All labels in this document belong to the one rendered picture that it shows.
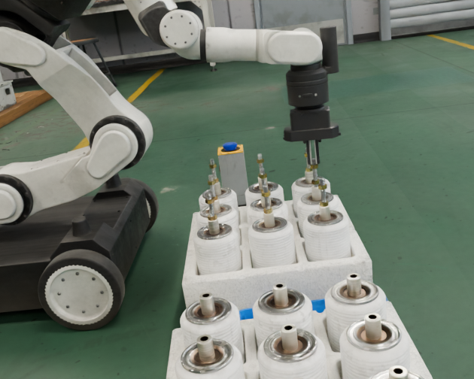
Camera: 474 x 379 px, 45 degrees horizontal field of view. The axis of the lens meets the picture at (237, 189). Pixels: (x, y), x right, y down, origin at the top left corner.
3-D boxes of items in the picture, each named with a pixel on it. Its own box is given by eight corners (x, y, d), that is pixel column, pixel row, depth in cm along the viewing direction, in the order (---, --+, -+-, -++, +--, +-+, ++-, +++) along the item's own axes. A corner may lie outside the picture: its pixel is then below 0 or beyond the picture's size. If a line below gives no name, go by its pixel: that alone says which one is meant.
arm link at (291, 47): (321, 65, 115) (255, 64, 115) (317, 59, 123) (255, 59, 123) (323, 31, 113) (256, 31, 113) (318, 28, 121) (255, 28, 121)
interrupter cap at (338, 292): (335, 310, 87) (335, 305, 87) (326, 285, 94) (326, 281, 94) (384, 303, 87) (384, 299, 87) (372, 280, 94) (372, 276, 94)
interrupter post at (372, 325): (367, 343, 79) (366, 322, 77) (363, 332, 81) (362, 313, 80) (384, 341, 79) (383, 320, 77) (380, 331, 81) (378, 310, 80)
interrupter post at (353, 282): (348, 298, 90) (347, 280, 89) (345, 291, 92) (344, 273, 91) (363, 297, 90) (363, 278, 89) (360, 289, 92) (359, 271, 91)
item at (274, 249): (294, 313, 120) (286, 235, 114) (251, 309, 124) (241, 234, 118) (304, 289, 129) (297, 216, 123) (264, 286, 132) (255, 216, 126)
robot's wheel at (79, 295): (48, 335, 138) (27, 262, 131) (55, 323, 142) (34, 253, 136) (129, 327, 136) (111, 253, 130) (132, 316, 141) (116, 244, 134)
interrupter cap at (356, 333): (353, 356, 76) (352, 352, 76) (341, 325, 83) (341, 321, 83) (408, 349, 76) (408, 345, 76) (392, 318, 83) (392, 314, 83)
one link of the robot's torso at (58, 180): (-40, 194, 146) (118, 111, 138) (-7, 170, 165) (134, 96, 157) (-5, 243, 151) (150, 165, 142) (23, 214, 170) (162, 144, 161)
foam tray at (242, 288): (195, 356, 122) (181, 283, 116) (202, 271, 159) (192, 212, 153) (375, 335, 121) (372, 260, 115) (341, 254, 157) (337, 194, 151)
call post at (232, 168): (232, 258, 164) (217, 155, 153) (232, 247, 171) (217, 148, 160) (256, 255, 164) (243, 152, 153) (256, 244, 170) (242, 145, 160)
